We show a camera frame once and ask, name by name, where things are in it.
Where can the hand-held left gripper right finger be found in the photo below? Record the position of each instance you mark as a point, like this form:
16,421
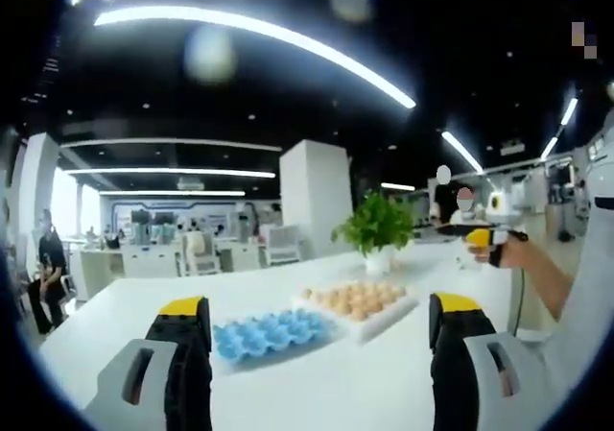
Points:
455,354

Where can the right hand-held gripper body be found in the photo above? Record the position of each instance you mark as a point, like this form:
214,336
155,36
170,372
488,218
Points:
506,208

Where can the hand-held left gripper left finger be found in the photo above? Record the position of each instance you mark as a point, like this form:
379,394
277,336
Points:
184,354

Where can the blue egg tray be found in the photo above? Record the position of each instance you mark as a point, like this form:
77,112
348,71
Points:
266,337

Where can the group of brown eggs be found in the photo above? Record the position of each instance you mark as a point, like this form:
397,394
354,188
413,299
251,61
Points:
357,298

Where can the person's right hand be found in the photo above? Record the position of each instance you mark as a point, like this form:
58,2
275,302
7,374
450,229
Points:
499,253

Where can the white shallow box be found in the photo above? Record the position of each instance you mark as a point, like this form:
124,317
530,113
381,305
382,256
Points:
369,323

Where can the green potted plant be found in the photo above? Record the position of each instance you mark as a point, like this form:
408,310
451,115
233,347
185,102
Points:
376,232

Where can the white chair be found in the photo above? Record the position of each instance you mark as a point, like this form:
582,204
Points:
284,245
200,253

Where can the white counter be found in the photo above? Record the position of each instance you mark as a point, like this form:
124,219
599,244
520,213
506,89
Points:
127,263

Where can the white table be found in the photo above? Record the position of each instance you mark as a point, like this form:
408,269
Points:
307,378

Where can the white pillar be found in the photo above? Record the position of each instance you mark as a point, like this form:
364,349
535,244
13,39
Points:
314,200

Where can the long curved ceiling light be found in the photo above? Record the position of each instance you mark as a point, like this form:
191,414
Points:
259,42

